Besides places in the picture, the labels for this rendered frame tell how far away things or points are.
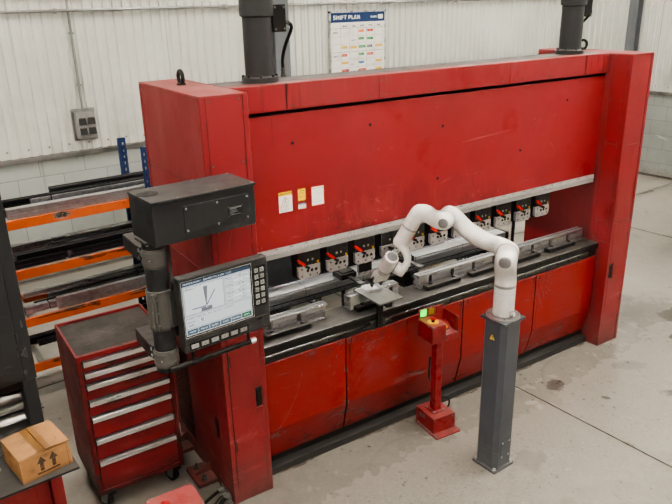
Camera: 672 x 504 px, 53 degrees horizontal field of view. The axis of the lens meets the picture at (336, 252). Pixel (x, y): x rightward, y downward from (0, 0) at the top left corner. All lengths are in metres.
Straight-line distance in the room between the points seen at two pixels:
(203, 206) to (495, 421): 2.21
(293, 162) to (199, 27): 4.42
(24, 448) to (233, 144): 1.59
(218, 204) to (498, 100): 2.31
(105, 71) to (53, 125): 0.77
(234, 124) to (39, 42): 4.31
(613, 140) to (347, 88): 2.37
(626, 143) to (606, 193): 0.40
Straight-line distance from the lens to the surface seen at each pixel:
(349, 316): 4.19
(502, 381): 4.08
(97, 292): 5.23
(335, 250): 4.04
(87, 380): 3.86
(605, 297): 5.84
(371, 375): 4.43
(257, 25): 3.66
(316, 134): 3.80
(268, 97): 3.61
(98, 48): 7.58
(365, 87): 3.93
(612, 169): 5.53
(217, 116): 3.28
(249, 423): 3.93
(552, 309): 5.52
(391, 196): 4.19
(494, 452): 4.35
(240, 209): 3.05
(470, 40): 10.69
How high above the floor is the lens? 2.70
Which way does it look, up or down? 20 degrees down
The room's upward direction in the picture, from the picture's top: 1 degrees counter-clockwise
